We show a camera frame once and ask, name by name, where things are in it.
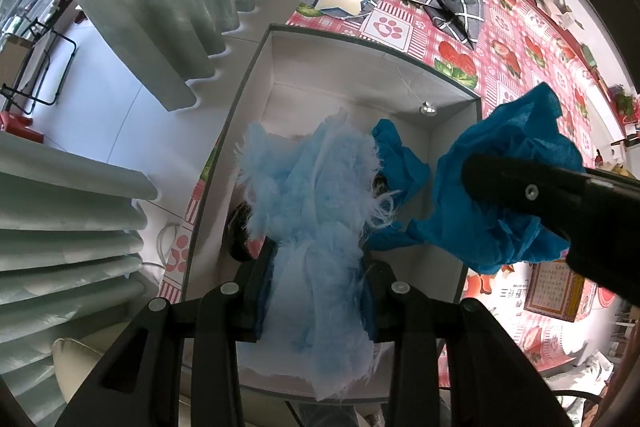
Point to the white pillow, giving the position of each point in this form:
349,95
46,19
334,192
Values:
580,382

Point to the small plant with red flowers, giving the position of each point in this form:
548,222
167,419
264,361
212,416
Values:
627,104

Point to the white red-topped cabinet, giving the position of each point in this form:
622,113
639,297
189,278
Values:
575,37

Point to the blue fleece cloth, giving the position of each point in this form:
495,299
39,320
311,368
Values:
500,127
400,162

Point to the cardboard box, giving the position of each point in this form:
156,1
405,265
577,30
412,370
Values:
15,57

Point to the black folding frame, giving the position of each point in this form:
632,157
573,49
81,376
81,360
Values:
74,52

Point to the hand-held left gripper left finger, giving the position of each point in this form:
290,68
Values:
265,287

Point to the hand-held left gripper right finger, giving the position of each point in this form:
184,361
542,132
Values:
372,302

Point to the red plastic stool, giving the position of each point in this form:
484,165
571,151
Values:
15,123

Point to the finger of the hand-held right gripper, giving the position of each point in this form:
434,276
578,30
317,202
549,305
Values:
520,187

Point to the grey storage box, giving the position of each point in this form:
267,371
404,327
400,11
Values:
350,72

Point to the light blue fluffy cloth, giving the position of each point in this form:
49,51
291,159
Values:
310,187

